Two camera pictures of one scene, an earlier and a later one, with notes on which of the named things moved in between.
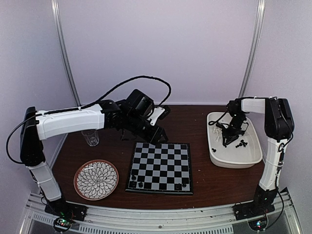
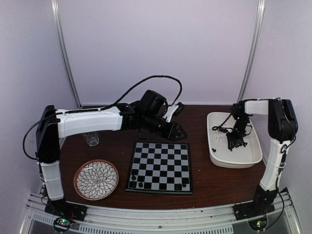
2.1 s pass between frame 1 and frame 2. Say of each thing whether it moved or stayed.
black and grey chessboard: stayed
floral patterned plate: stayed
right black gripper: moved
